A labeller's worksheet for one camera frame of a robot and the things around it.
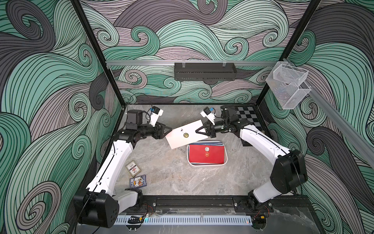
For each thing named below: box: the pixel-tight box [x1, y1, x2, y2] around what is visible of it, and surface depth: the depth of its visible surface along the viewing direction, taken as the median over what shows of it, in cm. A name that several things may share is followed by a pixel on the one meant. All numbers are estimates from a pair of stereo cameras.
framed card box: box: [125, 159, 142, 178], surface depth 85 cm
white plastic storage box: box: [187, 140, 228, 167], surface depth 89 cm
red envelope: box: [188, 144, 225, 164], surface depth 89 cm
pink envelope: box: [165, 119, 209, 150], surface depth 76 cm
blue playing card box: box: [129, 174, 148, 189], surface depth 81 cm
